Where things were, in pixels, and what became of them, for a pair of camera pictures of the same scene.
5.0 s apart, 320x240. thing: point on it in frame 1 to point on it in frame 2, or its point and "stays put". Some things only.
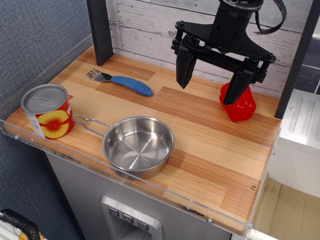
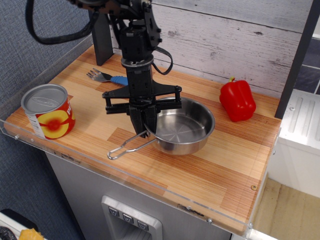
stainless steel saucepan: (138, 147) to (179, 131)
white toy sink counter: (296, 160) stays put
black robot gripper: (225, 41) to (141, 90)
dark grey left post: (101, 30) stays put
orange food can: (49, 106) stays put
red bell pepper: (243, 108) stays put
